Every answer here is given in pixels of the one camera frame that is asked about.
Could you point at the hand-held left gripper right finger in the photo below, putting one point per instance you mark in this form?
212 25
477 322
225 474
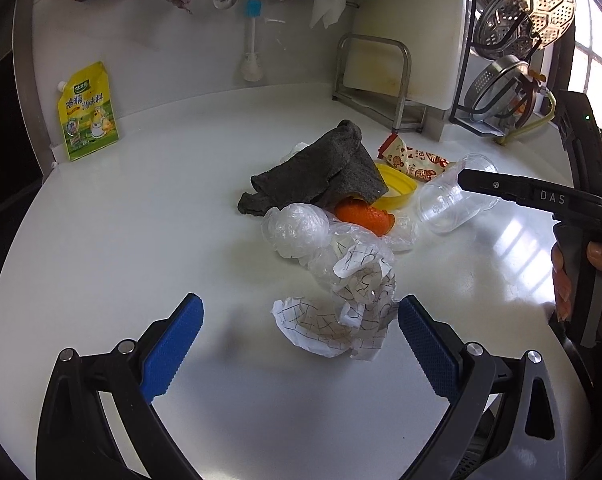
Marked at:
428 345

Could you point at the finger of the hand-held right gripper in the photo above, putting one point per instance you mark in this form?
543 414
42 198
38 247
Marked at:
491 185

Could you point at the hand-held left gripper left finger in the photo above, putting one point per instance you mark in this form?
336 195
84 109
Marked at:
173 345

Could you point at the clear plastic cup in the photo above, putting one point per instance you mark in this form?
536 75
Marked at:
441 210

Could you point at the red white snack wrapper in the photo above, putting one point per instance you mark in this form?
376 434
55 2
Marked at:
416 160

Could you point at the yellow plastic lid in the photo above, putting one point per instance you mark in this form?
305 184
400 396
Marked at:
398 182

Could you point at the printed paper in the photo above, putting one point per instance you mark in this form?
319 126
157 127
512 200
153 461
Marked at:
331 330

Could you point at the orange peel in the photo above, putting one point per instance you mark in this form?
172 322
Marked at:
361 212

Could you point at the clear plastic film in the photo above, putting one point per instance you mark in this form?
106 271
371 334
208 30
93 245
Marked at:
326 260

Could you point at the plastic wrap ball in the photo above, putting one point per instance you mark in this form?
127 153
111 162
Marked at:
293 230

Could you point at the dark grey cloth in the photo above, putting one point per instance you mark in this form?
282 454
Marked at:
321 170

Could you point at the person's right hand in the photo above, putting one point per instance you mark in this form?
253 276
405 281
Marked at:
562 285

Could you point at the gas valve with orange knob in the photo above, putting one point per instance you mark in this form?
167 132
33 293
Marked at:
523 105

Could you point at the metal strainer pan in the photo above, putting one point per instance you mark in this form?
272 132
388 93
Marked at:
496 85

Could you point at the window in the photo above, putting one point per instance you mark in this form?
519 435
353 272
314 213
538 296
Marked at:
601 60

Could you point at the metal cutting board rack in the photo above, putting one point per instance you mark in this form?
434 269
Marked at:
407 75

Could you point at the metal steamer basket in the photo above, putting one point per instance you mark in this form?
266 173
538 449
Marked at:
541 5

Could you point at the white cutting board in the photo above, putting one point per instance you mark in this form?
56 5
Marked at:
406 20

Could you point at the yellow seasoning pouch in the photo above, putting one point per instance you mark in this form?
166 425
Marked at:
88 120

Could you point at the white blue bottle brush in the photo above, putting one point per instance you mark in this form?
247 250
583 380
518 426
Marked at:
251 35

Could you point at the black steel-edged stove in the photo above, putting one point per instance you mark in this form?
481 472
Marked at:
1 110

